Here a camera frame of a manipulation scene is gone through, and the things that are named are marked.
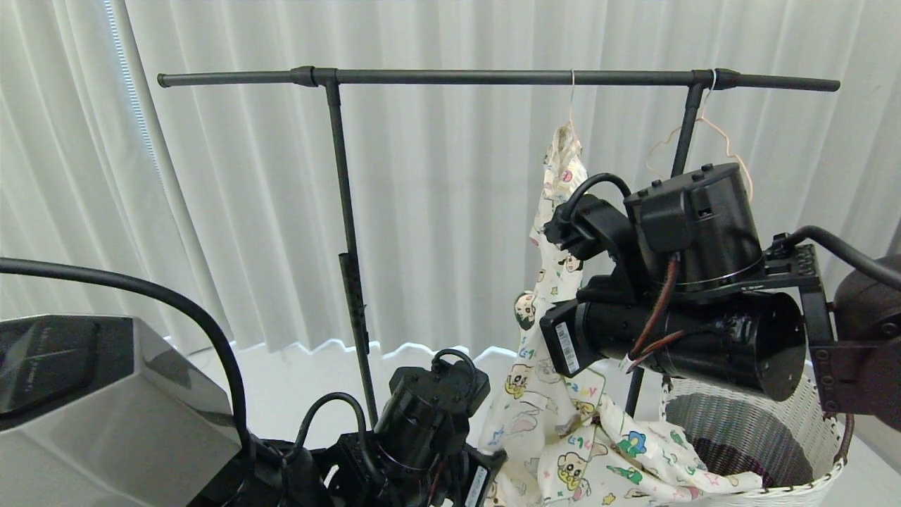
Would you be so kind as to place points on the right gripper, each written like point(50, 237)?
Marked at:
point(704, 345)

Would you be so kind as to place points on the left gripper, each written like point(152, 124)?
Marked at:
point(429, 443)

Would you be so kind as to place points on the cream printed garment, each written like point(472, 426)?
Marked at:
point(633, 458)
point(563, 176)

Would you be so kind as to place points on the pink clothes hanger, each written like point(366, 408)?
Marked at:
point(727, 143)
point(571, 98)

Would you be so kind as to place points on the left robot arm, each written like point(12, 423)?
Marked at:
point(105, 422)

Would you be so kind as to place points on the white laundry basket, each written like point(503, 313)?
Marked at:
point(820, 429)

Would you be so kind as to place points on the black clothes rack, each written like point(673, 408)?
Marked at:
point(450, 76)

